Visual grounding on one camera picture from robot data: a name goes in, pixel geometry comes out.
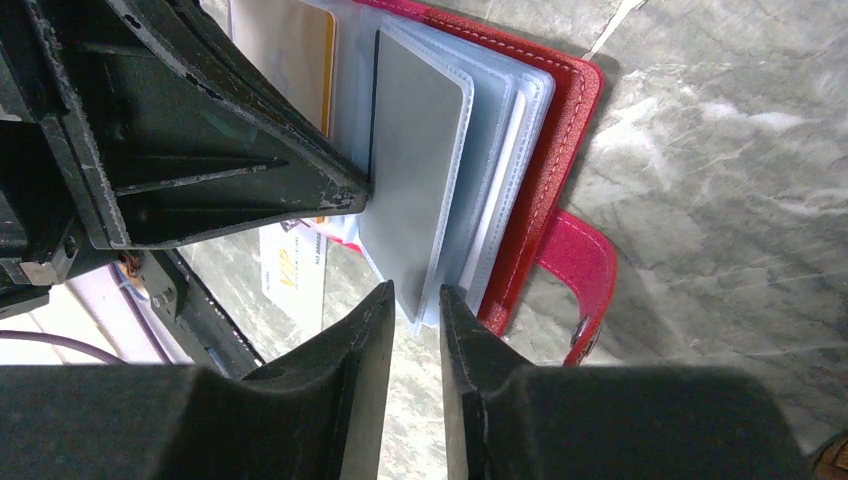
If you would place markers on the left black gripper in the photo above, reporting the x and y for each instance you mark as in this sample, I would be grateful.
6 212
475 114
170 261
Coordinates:
140 125

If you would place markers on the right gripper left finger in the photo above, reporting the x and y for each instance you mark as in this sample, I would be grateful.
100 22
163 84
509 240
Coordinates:
316 412

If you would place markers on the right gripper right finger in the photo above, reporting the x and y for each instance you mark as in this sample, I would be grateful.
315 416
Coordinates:
507 418

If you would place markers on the grey credit card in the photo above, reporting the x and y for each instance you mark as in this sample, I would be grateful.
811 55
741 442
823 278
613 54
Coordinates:
421 111

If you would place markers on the red leather card holder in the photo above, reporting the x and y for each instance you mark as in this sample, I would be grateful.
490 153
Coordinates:
531 108

